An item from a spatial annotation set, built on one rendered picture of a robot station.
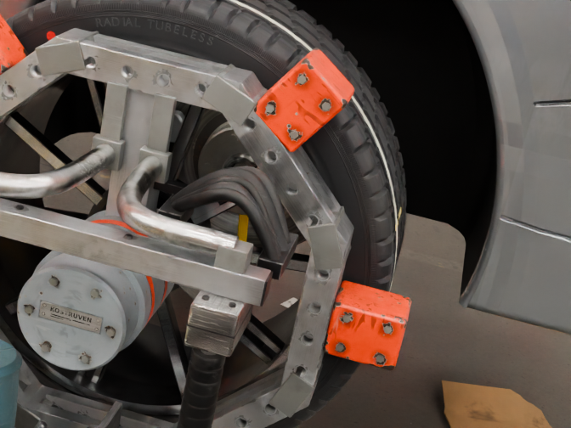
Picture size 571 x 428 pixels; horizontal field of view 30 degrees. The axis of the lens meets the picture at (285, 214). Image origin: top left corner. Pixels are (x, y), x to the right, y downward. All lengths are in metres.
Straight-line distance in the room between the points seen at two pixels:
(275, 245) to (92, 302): 0.21
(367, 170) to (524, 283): 0.45
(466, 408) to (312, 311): 1.67
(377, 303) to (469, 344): 2.00
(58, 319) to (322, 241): 0.31
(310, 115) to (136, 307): 0.29
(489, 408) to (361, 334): 1.69
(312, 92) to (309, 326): 0.29
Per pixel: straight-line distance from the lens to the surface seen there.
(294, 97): 1.20
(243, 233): 1.81
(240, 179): 1.13
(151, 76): 1.24
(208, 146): 1.73
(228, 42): 1.29
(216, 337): 1.07
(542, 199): 1.62
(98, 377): 1.53
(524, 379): 3.19
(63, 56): 1.27
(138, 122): 1.26
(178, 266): 1.08
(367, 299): 1.30
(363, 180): 1.30
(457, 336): 3.31
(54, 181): 1.15
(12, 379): 1.34
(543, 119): 1.59
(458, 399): 2.93
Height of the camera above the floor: 1.44
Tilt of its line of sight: 22 degrees down
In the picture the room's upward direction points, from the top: 12 degrees clockwise
